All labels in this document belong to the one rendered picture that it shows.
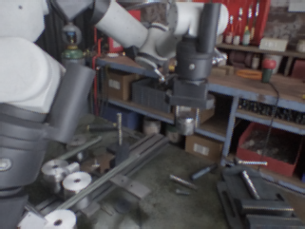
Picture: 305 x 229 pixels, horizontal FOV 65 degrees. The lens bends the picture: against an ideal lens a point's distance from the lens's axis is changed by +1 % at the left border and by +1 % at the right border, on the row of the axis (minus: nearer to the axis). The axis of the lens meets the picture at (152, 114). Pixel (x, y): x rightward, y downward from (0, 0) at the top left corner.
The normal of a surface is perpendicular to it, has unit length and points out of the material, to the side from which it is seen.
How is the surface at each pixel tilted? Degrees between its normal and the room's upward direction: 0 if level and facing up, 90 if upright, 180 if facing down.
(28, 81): 67
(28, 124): 46
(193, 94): 90
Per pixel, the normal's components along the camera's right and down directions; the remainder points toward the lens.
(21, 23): 0.51, 0.67
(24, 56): 0.15, 0.03
